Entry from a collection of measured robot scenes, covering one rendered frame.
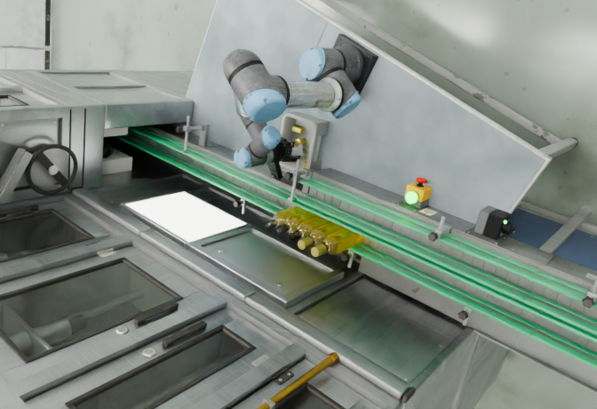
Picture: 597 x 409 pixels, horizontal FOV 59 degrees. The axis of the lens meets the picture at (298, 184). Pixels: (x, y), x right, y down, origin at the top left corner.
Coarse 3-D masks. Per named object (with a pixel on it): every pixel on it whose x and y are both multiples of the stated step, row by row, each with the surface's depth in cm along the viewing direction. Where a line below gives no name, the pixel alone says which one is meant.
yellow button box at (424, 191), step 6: (408, 186) 190; (414, 186) 190; (420, 186) 190; (426, 186) 192; (420, 192) 188; (426, 192) 189; (420, 198) 188; (426, 198) 191; (414, 204) 190; (420, 204) 188; (426, 204) 193
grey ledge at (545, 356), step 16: (368, 272) 200; (384, 272) 196; (400, 288) 193; (416, 288) 189; (432, 304) 186; (448, 304) 182; (480, 320) 176; (496, 336) 173; (512, 336) 170; (528, 336) 167; (528, 352) 167; (544, 352) 164; (560, 352) 161; (560, 368) 162; (576, 368) 159; (592, 368) 156; (592, 384) 157
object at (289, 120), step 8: (288, 120) 220; (296, 120) 224; (304, 120) 212; (288, 128) 222; (312, 128) 219; (288, 136) 224; (296, 136) 225; (304, 136) 222; (312, 136) 211; (312, 144) 212; (312, 152) 213; (304, 160) 224; (288, 168) 221
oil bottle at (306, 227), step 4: (308, 220) 195; (312, 220) 196; (316, 220) 196; (320, 220) 197; (324, 220) 198; (300, 224) 191; (304, 224) 191; (308, 224) 191; (312, 224) 192; (316, 224) 193; (320, 224) 194; (324, 224) 195; (300, 228) 190; (304, 228) 189; (308, 228) 189; (312, 228) 190; (304, 232) 189; (308, 232) 189; (304, 236) 189; (308, 236) 189
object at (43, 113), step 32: (0, 96) 216; (32, 96) 225; (64, 96) 227; (0, 128) 197; (32, 128) 206; (64, 128) 215; (96, 128) 226; (0, 160) 201; (96, 160) 231; (32, 192) 213; (64, 192) 225
